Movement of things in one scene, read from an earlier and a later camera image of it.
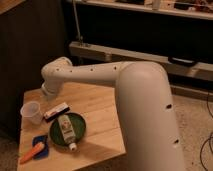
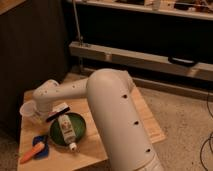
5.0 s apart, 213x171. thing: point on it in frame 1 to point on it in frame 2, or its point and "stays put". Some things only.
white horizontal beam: (84, 50) stays put
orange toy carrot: (36, 149) stays put
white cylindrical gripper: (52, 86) to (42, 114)
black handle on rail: (182, 61) stays put
